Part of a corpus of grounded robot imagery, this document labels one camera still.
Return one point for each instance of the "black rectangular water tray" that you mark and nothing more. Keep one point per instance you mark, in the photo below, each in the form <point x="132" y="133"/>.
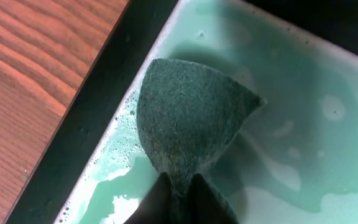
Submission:
<point x="295" y="160"/>

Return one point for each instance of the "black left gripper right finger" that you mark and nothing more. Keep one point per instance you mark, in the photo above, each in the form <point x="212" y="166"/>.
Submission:
<point x="206" y="206"/>

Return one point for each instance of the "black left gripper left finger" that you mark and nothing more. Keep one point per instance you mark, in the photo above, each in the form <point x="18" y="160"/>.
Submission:
<point x="154" y="208"/>

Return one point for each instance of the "green scouring sponge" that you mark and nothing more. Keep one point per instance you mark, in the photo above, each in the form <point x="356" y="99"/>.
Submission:
<point x="187" y="116"/>

